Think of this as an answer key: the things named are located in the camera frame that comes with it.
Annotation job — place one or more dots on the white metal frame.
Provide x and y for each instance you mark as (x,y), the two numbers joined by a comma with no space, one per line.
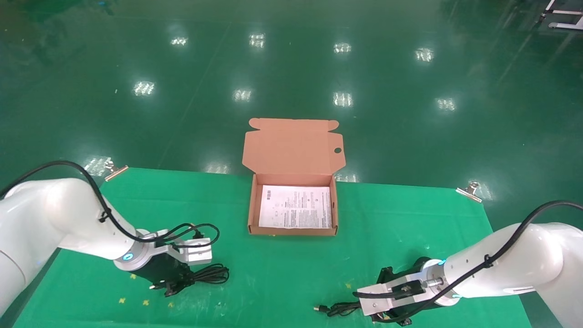
(565,26)

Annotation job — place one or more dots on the silver binder clip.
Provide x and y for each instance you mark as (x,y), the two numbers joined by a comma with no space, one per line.
(116,173)
(469,193)

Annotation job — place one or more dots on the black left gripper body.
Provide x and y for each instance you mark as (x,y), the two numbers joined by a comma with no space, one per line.
(161,271)

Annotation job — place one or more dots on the open brown cardboard box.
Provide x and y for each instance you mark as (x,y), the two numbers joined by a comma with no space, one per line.
(291,150)

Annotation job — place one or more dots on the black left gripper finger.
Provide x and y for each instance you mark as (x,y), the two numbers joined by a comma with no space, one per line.
(173,289)
(158,287)

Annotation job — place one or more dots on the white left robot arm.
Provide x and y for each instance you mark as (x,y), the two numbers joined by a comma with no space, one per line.
(50,218)

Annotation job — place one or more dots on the green table cloth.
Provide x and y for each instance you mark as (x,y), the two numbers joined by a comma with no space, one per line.
(273,273)

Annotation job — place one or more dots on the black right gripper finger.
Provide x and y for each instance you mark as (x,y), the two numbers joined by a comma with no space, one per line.
(385,319)
(404,321)

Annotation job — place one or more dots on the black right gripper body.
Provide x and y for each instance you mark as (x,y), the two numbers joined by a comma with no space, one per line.
(426,265)

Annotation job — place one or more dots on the white printed instruction sheet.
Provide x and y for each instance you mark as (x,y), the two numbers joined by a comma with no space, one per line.
(295,207)

